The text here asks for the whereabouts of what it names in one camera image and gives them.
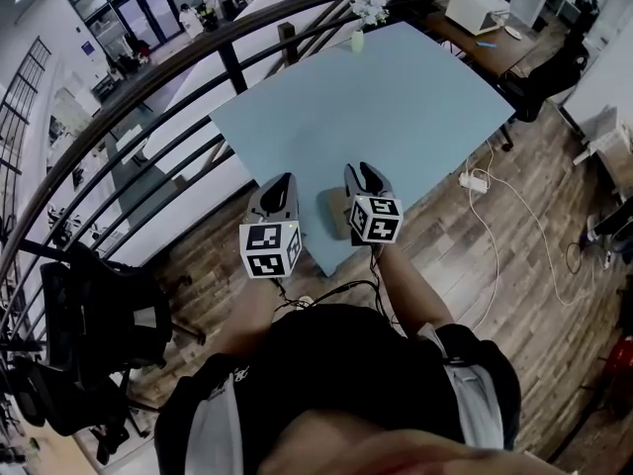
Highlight black metal railing wooden handrail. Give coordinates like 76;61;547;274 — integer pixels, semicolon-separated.
0;0;511;326

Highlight grey brown item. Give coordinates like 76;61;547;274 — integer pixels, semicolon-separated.
316;187;358;240

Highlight person's left forearm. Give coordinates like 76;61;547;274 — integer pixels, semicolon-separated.
217;275;298;363

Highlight green vase with white flowers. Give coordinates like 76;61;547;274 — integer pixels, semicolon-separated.
347;0;392;54

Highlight long white cable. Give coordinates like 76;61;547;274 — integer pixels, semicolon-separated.
463;137;586;332

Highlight person's right forearm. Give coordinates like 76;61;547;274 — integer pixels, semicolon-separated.
371;243;457;339

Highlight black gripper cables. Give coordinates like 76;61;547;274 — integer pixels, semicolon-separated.
273;242;403;336

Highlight person's black grey shirt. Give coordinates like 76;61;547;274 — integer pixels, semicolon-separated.
154;303;521;475

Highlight white cardboard box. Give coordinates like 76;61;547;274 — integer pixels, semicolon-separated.
572;105;633;168

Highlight white desk lamp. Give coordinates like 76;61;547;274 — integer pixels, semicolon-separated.
486;9;524;42

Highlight red round object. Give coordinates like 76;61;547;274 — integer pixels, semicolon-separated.
610;337;633;388

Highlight brown wooden desk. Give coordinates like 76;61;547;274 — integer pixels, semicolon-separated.
423;0;541;79

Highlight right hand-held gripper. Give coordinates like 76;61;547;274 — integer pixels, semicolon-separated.
343;161;405;247

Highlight black mesh office chair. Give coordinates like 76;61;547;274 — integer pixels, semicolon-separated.
38;242;208;371
8;353;152;466

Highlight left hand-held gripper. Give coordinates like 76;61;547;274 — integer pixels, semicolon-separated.
238;171;304;281

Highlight thin black floor cable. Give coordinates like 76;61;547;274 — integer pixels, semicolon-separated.
565;238;612;277

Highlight light blue table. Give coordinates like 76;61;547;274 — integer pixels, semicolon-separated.
209;20;518;279

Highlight white power strip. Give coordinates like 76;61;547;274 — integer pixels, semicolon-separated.
458;169;489;193

